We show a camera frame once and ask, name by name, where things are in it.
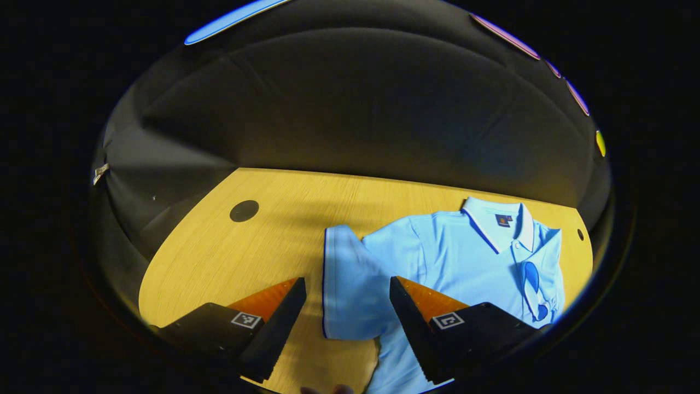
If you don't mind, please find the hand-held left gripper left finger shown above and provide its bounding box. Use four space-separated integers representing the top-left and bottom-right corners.
148 276 307 384

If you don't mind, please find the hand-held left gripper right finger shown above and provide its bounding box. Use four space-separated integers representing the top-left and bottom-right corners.
389 276 553 386

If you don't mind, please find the light blue polo T-shirt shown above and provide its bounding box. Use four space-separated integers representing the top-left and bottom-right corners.
322 196 567 394

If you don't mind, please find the black backdrop cloth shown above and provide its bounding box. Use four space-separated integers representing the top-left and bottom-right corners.
90 0 613 263

